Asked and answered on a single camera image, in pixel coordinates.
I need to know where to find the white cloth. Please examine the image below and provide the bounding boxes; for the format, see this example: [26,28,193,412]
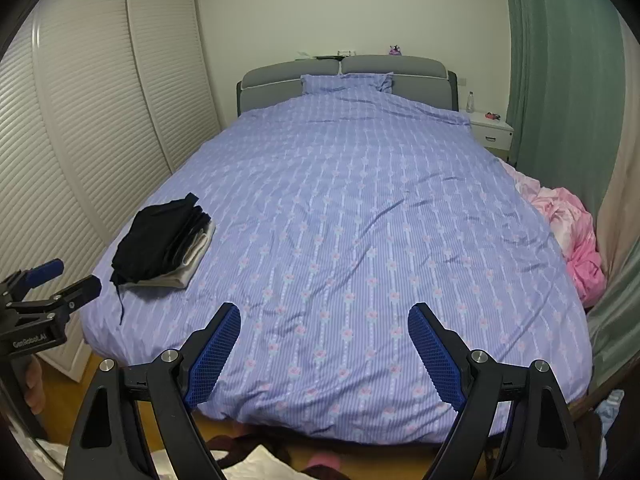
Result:
[30,437,283,480]

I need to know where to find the green curtain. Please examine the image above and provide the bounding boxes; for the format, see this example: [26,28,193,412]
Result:
[500,0,640,392]

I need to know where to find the folded black garment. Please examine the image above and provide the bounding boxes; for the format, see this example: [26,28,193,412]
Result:
[172,207,212,261]

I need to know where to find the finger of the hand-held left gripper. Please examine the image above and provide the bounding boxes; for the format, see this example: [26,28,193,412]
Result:
[0,258,65,302]
[7,274,103,318]

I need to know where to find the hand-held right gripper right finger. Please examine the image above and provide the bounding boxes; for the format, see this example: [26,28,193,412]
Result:
[407,302,586,480]

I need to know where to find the black pants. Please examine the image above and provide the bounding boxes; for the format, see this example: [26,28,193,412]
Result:
[111,192,211,326]

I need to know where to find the light blue cloth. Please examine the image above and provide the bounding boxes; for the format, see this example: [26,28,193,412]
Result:
[595,389,627,422]

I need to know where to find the blue floral pillow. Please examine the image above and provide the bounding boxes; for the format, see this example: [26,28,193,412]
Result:
[300,72,395,95]

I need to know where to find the white nightstand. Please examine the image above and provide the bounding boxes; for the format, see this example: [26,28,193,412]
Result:
[469,110,515,152]

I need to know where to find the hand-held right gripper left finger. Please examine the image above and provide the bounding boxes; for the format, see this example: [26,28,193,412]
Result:
[64,302,242,480]

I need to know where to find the bed with floral striped sheet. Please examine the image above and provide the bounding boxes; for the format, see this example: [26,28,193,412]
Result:
[80,72,589,444]

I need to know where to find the pink slipper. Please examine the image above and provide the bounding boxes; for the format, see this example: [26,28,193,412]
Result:
[305,452,347,477]

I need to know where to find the person's left hand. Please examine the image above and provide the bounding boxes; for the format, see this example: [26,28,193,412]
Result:
[24,359,47,410]

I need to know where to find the grey padded headboard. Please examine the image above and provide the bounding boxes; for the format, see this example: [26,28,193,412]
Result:
[236,55,459,117]

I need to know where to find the pink blanket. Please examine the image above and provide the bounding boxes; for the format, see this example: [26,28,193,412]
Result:
[500,160,604,307]

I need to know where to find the white louvered wardrobe door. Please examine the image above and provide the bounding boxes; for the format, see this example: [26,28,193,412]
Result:
[31,0,173,263]
[125,0,224,174]
[0,20,110,382]

